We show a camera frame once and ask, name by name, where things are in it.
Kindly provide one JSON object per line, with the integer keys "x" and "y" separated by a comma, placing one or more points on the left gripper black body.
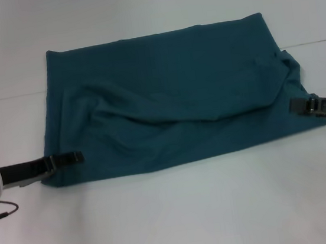
{"x": 23, "y": 172}

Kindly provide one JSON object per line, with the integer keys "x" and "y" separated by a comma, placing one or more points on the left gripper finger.
{"x": 66, "y": 158}

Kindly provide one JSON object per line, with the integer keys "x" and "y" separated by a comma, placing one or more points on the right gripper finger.
{"x": 299, "y": 104}

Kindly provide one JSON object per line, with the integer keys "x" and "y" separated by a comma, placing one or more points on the teal T-shirt with FREE print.
{"x": 163, "y": 98}

